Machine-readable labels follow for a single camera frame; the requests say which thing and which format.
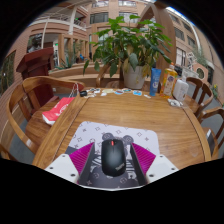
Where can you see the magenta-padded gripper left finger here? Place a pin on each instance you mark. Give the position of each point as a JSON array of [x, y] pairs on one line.
[[61, 166]]

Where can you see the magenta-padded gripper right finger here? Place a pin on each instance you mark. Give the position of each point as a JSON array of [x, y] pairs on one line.
[[161, 166]]

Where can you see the black computer mouse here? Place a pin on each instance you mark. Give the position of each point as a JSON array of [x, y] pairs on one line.
[[113, 158]]

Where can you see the grey white printed mouse pad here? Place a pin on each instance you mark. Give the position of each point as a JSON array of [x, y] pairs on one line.
[[140, 136]]

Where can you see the red shopping bag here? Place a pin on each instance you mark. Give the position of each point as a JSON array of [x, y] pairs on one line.
[[55, 111]]

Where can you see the small black object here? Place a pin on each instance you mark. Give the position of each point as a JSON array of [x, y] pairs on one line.
[[83, 93]]

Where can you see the white pump bottle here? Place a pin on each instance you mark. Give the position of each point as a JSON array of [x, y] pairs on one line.
[[180, 90]]

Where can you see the blue squeeze tube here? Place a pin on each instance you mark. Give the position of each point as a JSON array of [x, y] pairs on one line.
[[155, 83]]

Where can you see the yellow dish soap bottle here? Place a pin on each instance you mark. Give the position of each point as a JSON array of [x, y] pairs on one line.
[[169, 81]]

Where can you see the yellow flowering potted plant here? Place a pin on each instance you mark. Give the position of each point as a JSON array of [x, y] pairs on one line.
[[215, 90]]

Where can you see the spiky green plant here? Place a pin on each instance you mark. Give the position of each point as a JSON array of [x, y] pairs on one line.
[[68, 62]]

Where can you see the dark red wooden lectern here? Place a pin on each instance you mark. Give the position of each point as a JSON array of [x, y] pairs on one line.
[[35, 63]]

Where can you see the large green potted plant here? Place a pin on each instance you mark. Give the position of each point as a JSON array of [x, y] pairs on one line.
[[133, 43]]

